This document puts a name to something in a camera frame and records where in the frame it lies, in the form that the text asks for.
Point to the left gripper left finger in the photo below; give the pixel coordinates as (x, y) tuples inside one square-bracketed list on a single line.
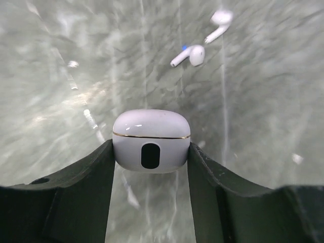
[(70, 205)]

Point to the white square charging case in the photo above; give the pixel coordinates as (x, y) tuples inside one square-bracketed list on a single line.
[(151, 140)]

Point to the white stem earbud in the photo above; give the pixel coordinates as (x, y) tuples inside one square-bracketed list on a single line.
[(223, 19), (195, 53)]

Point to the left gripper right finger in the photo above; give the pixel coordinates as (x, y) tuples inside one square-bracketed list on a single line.
[(229, 208)]

